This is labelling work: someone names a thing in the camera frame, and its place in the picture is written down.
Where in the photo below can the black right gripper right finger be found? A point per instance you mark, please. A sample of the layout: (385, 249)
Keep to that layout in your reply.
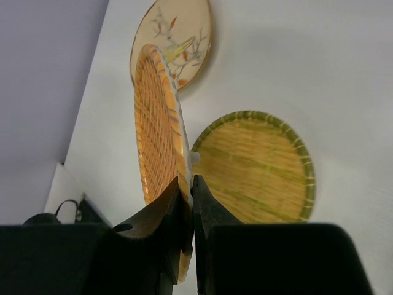
(208, 213)

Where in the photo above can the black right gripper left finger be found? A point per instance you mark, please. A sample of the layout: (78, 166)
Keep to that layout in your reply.
(141, 255)

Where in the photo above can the small orange woven plate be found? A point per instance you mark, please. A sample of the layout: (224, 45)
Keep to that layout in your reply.
(257, 167)

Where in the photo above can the large yellow woven plate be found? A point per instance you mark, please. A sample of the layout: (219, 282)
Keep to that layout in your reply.
(162, 143)

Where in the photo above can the beige bird pattern plate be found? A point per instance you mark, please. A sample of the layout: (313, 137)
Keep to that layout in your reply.
(183, 31)

